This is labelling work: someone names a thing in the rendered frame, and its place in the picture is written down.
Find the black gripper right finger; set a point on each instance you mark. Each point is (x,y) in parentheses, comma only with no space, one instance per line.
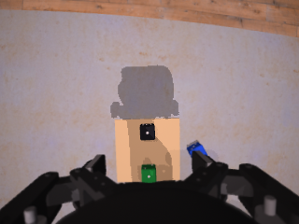
(258,191)

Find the peach flat square mat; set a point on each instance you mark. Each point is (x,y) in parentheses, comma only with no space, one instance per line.
(131,152)

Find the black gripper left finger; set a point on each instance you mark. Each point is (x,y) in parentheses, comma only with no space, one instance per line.
(80,187)

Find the black die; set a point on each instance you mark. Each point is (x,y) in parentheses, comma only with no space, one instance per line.
(147,131)

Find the blue die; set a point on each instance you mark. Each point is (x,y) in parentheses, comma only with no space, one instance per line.
(196,146)

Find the green die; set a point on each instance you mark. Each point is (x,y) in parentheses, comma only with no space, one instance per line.
(148,172)

